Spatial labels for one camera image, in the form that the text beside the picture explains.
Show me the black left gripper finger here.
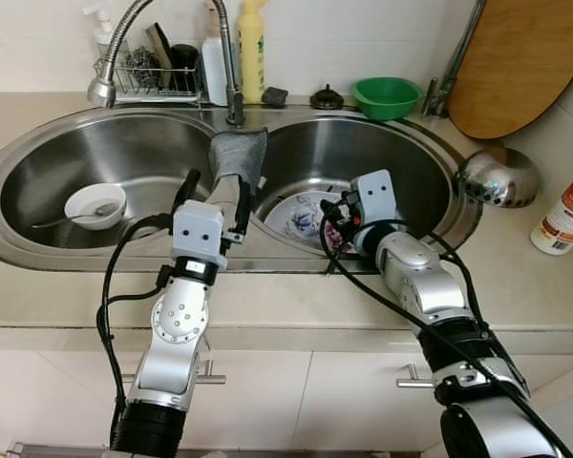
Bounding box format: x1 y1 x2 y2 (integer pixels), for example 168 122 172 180
172 169 202 215
230 178 255 241

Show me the white plate purple flower print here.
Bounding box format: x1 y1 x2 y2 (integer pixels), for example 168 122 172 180
265 189 356 252

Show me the grey dish cloth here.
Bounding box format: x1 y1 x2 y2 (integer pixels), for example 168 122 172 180
207 129 269 206

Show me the metal spoon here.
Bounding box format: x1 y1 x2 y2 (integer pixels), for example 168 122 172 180
32 200 122 231

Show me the white bowl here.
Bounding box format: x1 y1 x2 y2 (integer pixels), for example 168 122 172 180
64 183 129 232

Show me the stainless steel double sink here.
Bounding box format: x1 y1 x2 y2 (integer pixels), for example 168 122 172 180
0 103 485 274

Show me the black sink plug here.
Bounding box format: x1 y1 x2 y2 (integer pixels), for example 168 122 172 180
309 84 346 111

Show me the black cup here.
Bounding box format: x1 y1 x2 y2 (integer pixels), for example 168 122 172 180
169 43 201 94

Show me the green plastic bowl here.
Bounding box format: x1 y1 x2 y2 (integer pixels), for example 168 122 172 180
350 76 424 122

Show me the steel wool scrubber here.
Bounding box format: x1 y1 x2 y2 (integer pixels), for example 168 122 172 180
126 48 163 89

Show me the steel gooseneck faucet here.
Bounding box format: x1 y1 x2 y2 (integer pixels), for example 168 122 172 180
88 0 246 127

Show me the dark scrubbing pad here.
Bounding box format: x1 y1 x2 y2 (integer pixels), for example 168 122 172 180
145 22 175 70

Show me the yellow detergent bottle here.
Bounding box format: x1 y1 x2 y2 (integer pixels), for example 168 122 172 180
237 0 267 104

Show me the white pump bottle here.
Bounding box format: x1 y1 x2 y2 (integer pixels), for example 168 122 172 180
82 2 117 63

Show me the white cabinet door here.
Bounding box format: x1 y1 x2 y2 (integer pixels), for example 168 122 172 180
0 348 314 454
291 351 555 451

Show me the steel pipe tap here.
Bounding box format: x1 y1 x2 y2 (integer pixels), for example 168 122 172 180
423 0 488 118

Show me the white bottle orange label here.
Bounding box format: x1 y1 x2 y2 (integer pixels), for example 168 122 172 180
531 172 573 257

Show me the oval wooden cutting board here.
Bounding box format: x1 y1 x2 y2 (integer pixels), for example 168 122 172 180
447 0 573 141

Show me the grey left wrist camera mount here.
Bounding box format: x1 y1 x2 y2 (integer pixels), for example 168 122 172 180
170 200 228 270

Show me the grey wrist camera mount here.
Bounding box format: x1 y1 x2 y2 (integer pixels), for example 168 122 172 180
349 170 397 225
170 200 228 270

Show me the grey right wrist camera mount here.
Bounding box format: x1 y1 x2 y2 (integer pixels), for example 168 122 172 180
349 170 397 225

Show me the metal wire rack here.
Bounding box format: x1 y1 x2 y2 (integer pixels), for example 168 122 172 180
94 59 206 104

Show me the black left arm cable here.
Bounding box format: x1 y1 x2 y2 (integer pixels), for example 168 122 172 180
95 215 178 421

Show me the steel cabinet handle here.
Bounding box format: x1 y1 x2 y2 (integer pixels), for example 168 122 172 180
193 358 228 386
395 363 436 390

